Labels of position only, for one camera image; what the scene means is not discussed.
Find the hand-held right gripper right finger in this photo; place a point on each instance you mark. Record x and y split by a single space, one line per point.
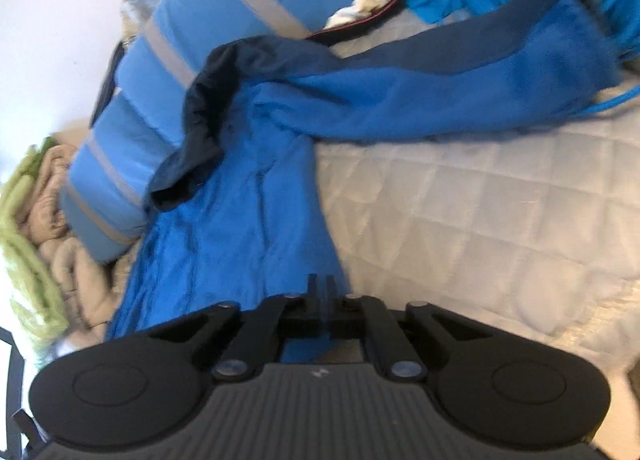
330 296

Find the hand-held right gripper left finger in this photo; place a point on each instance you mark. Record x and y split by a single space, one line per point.
312 296

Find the blue fleece jacket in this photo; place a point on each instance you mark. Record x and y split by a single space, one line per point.
260 165

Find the white quilted bed cover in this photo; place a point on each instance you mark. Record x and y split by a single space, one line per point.
475 215

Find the beige quilted blanket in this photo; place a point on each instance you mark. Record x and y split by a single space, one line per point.
75 280

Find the green blanket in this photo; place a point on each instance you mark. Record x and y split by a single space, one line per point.
27 260

